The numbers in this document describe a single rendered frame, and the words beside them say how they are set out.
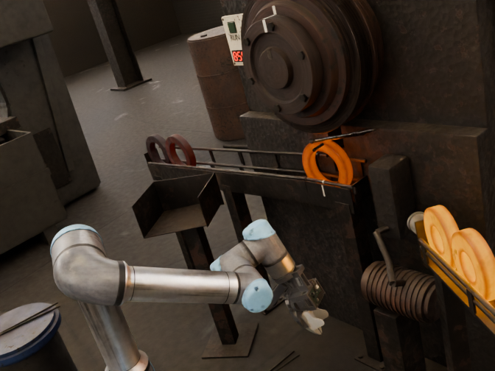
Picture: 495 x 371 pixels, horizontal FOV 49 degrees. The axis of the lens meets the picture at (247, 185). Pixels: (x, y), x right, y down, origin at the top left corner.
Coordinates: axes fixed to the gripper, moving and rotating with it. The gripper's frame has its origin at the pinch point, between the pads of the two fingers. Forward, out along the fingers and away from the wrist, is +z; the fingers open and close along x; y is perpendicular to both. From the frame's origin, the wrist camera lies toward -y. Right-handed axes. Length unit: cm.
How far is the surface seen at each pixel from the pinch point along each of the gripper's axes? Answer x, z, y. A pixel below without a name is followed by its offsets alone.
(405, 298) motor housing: 11.4, 3.7, 22.7
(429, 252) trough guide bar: 10.0, -8.5, 36.1
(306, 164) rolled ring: 45, -32, -2
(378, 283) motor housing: 15.8, 0.0, 15.2
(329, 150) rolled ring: 41, -35, 10
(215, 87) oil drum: 266, -63, -174
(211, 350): 29, 20, -78
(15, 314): -7, -39, -114
